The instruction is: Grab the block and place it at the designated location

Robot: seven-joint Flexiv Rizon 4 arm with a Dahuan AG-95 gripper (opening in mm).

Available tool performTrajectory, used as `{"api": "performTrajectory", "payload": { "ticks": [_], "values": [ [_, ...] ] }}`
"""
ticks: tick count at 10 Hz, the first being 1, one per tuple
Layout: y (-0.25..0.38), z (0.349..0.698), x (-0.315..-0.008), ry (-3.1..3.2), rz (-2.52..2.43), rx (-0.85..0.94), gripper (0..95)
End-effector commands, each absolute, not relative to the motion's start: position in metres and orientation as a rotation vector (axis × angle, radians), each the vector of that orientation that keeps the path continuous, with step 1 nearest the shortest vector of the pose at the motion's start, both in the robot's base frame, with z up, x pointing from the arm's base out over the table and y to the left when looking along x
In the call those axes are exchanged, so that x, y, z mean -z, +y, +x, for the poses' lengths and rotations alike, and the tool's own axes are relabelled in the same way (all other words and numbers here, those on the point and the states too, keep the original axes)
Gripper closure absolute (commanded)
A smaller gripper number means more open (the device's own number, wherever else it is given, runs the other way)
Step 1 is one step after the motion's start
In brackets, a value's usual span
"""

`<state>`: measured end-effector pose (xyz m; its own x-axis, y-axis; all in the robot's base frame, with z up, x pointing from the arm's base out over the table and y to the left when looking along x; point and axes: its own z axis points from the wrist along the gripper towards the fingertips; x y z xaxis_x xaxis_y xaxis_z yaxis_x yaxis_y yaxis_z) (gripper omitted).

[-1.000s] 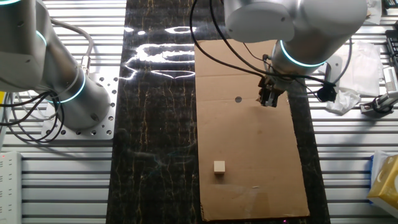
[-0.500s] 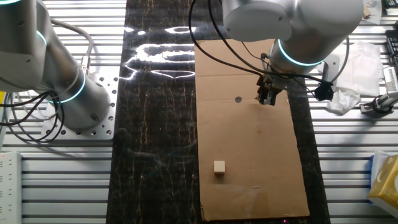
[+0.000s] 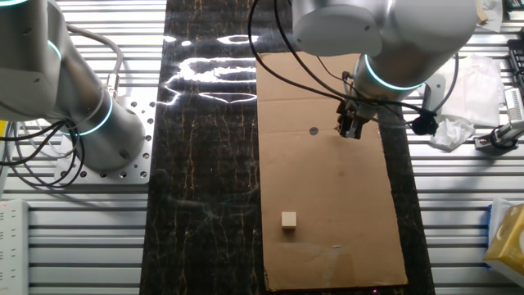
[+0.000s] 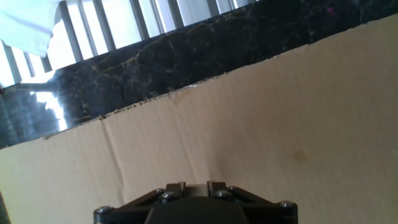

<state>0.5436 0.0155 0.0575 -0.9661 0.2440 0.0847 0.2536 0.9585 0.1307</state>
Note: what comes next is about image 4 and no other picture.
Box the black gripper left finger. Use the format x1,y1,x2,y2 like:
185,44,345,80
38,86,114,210
93,182,187,224

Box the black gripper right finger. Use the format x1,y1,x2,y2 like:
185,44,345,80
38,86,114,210
206,180,299,224

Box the brown cardboard sheet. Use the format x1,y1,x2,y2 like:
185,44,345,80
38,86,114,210
0,14,398,224

